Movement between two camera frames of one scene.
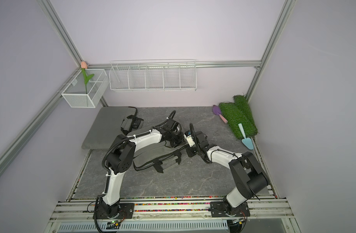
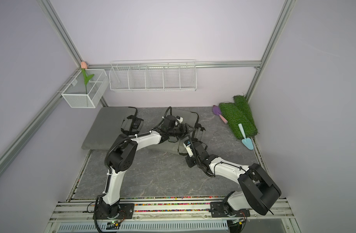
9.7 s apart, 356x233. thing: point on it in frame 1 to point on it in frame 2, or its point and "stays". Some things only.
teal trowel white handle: [246, 141] stays
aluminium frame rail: [246, 63] stays
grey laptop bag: [156, 155] to [175, 119]
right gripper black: [188, 152] to [188, 163]
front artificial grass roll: [234, 115] stays
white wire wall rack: [153, 75] stays
